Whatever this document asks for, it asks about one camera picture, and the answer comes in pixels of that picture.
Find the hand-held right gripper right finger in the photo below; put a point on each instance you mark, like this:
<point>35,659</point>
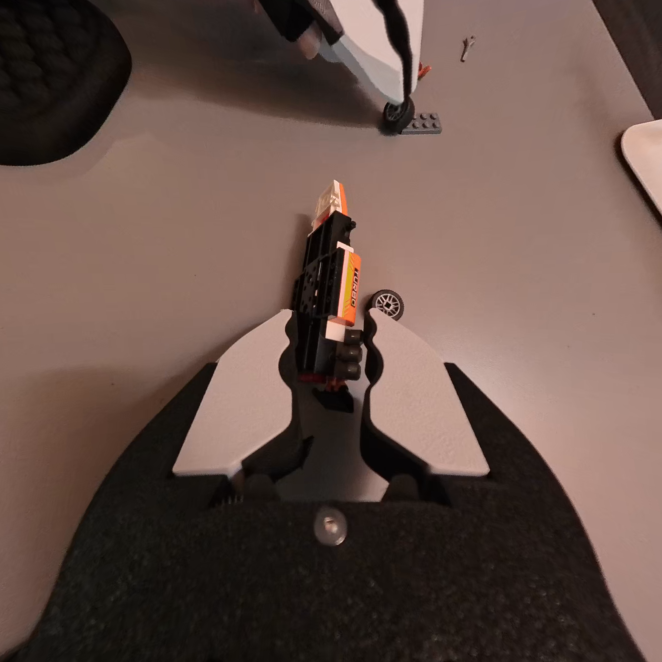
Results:
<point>424,409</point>

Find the black honeycomb wrist rest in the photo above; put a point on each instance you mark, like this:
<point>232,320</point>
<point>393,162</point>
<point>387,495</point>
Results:
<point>52,72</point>

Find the white base plate with lever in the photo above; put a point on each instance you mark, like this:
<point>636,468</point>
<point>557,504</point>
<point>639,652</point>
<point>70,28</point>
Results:
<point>647,155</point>

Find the small dark lego pieces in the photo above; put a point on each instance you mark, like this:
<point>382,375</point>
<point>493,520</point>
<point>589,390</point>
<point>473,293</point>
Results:
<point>468,46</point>

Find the black lego tire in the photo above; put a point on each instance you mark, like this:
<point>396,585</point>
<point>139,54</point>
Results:
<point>371,306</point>
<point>398,116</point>

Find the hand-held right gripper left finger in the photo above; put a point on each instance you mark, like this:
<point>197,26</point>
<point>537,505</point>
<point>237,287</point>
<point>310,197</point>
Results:
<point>238,409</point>

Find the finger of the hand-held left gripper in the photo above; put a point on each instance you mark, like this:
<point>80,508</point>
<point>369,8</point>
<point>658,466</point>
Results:
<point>362,41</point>
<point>414,31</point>

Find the grey lego wheel rim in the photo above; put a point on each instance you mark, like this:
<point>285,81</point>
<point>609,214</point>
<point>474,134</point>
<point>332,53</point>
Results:
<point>387,304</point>

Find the grey lego plate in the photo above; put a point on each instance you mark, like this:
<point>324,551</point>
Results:
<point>424,125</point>

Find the orange white lego car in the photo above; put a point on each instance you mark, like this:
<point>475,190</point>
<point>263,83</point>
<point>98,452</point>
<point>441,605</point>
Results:
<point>350,279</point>

